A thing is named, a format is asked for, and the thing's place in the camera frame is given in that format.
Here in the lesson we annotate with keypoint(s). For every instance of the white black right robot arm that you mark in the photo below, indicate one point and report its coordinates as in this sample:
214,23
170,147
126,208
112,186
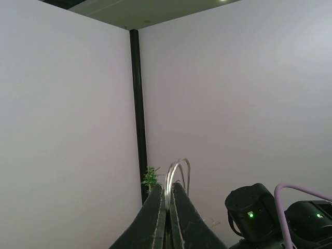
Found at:
259,218

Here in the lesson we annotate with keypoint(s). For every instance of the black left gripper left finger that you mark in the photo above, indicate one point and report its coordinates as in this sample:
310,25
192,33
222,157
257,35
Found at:
147,229

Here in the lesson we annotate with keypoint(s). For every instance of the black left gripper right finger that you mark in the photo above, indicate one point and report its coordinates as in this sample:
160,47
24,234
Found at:
188,230

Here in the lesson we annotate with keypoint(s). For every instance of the small green christmas tree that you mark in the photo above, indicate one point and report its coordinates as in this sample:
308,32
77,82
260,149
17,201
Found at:
150,179

